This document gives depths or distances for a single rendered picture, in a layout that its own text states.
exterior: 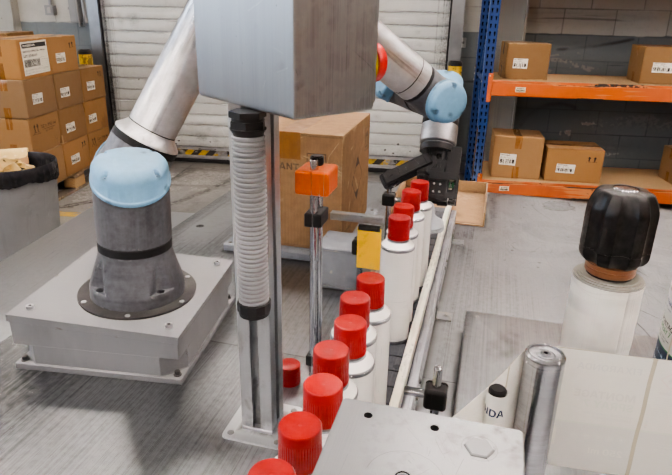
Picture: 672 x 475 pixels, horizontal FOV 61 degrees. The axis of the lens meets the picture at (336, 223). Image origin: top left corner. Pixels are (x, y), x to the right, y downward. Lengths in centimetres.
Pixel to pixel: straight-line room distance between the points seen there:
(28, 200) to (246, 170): 269
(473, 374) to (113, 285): 56
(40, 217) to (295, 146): 216
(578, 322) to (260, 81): 50
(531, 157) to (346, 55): 408
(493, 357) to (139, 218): 58
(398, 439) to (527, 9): 483
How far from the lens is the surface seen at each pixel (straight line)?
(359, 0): 52
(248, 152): 53
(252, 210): 55
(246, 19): 54
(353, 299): 62
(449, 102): 103
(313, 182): 67
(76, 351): 99
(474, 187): 187
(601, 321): 79
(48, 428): 92
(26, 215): 322
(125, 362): 96
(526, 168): 458
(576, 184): 462
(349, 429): 36
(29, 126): 437
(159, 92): 103
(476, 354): 93
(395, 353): 91
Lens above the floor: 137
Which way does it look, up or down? 21 degrees down
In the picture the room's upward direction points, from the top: 1 degrees clockwise
